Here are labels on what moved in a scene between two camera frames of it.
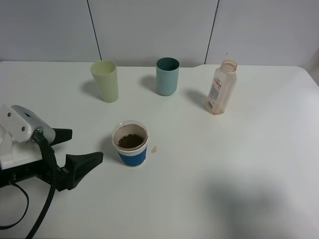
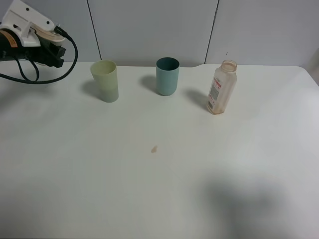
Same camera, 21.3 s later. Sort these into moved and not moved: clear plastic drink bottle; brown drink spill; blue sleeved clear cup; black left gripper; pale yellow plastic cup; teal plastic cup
Moved: black left gripper; blue sleeved clear cup
Not moved: brown drink spill; teal plastic cup; pale yellow plastic cup; clear plastic drink bottle
